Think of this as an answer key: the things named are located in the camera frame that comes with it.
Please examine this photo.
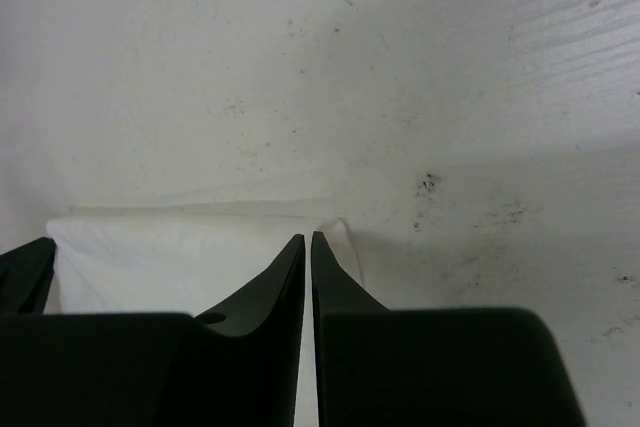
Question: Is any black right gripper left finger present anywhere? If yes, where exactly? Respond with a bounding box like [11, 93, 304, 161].
[1, 235, 305, 426]

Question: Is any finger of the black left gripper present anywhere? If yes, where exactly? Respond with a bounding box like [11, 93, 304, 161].
[0, 237, 56, 315]

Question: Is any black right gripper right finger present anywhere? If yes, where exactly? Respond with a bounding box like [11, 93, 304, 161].
[311, 232, 585, 426]

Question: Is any white tank top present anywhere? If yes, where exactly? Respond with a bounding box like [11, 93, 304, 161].
[46, 213, 363, 315]

